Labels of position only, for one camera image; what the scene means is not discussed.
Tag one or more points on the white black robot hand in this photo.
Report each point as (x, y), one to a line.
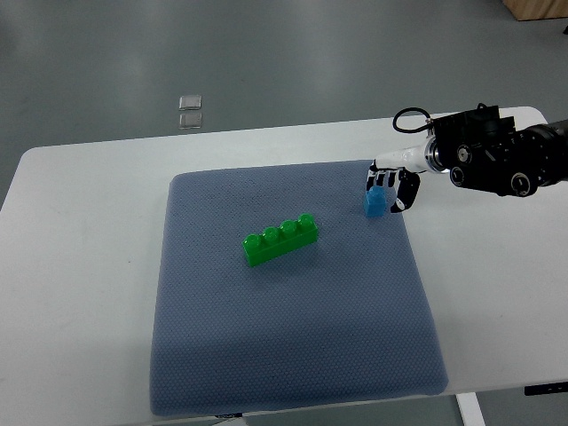
(403, 167)

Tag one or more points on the small blue block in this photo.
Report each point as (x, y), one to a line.
(375, 202)

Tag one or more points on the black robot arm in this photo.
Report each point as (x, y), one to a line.
(483, 151)

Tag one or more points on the long green block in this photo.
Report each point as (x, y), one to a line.
(276, 241)

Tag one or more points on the blue grey textured mat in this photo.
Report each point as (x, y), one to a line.
(343, 319)

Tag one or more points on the wooden furniture corner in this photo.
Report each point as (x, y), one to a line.
(524, 10)

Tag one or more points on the lower metal floor plate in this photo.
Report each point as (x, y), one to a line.
(191, 120)

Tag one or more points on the metal floor plate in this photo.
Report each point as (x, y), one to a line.
(189, 102)
(191, 120)

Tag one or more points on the upper metal floor plate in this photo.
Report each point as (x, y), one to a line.
(189, 102)

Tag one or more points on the white table leg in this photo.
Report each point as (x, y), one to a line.
(470, 409)

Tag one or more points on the black table control panel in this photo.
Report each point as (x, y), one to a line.
(546, 389)

